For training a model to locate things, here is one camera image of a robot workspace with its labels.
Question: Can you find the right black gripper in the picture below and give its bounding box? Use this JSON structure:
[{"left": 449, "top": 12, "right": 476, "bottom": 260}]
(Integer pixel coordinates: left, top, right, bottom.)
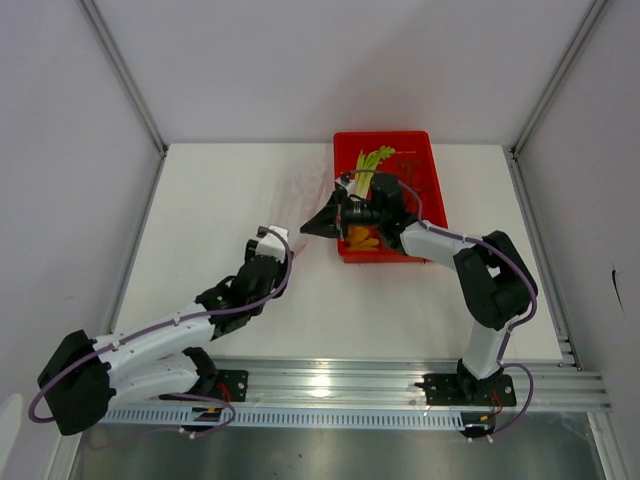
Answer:
[{"left": 300, "top": 187, "right": 384, "bottom": 242}]

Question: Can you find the clear zip top bag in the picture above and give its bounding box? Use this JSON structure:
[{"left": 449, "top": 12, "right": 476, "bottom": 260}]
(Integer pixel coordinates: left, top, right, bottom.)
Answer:
[{"left": 269, "top": 164, "right": 328, "bottom": 256}]

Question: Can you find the green white celery toy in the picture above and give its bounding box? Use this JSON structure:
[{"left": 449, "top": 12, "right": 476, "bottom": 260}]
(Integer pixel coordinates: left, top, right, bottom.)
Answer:
[{"left": 353, "top": 146, "right": 396, "bottom": 199}]

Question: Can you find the red lobster toy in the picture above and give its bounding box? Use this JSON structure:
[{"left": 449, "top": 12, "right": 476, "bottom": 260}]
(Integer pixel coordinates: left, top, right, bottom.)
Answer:
[{"left": 396, "top": 157, "right": 430, "bottom": 202}]

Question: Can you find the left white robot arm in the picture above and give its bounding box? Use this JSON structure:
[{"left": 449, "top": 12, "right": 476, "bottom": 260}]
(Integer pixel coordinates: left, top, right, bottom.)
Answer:
[{"left": 28, "top": 225, "right": 293, "bottom": 436}]

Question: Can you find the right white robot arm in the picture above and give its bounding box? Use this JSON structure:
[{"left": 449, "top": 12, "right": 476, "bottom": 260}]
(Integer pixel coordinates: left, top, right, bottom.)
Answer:
[{"left": 300, "top": 172, "right": 538, "bottom": 404}]

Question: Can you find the yellow ginger toy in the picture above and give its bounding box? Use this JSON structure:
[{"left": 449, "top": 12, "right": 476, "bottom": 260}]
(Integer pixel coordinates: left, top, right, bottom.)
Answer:
[{"left": 344, "top": 226, "right": 380, "bottom": 252}]

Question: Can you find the red plastic tray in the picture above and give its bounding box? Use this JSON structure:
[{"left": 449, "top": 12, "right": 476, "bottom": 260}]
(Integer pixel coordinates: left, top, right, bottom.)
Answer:
[{"left": 333, "top": 131, "right": 448, "bottom": 233}]

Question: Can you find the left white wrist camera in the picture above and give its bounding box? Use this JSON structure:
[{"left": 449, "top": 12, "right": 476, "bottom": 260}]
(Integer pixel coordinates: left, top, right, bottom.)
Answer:
[{"left": 255, "top": 225, "right": 289, "bottom": 263}]

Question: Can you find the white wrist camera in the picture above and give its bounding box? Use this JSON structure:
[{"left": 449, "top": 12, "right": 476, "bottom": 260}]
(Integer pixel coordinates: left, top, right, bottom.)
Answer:
[
  {"left": 334, "top": 172, "right": 357, "bottom": 196},
  {"left": 255, "top": 225, "right": 289, "bottom": 263}
]

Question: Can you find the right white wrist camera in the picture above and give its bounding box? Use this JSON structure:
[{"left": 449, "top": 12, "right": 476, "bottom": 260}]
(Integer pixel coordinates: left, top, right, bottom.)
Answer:
[{"left": 334, "top": 172, "right": 357, "bottom": 196}]

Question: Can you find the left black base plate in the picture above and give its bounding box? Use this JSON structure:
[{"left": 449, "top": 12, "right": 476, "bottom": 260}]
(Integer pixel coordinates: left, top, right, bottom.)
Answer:
[{"left": 211, "top": 370, "right": 249, "bottom": 403}]

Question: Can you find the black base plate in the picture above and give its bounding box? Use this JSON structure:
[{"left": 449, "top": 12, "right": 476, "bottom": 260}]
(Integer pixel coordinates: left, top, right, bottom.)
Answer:
[
  {"left": 414, "top": 371, "right": 517, "bottom": 407},
  {"left": 211, "top": 370, "right": 249, "bottom": 403}
]

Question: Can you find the white slotted cable duct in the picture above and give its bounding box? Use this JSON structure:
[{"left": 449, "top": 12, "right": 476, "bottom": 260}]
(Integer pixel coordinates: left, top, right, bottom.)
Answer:
[{"left": 101, "top": 404, "right": 464, "bottom": 431}]

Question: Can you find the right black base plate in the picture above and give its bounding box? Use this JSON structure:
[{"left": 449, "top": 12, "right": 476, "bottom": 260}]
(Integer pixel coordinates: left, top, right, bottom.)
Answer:
[{"left": 414, "top": 371, "right": 517, "bottom": 407}]

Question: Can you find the aluminium mounting rail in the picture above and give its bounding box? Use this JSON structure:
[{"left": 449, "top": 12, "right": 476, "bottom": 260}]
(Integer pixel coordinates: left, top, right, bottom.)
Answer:
[{"left": 114, "top": 357, "right": 612, "bottom": 412}]

